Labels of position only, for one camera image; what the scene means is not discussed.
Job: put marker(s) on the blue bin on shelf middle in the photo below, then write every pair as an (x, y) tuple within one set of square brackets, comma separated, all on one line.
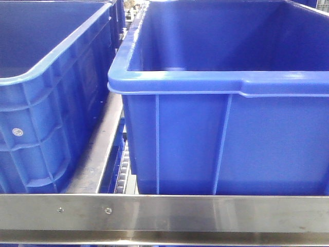
[(226, 97)]

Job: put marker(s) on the stainless steel shelf rack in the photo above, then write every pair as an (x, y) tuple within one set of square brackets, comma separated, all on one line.
[(219, 219)]

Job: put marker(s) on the roller conveyor track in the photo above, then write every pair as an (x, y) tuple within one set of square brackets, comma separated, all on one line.
[(124, 171)]

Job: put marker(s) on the blue bin on shelf left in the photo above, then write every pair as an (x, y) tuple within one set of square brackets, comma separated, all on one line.
[(55, 56)]

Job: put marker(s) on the blue bin on shelf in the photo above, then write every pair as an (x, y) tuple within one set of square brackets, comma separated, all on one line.
[(55, 56), (226, 97)]

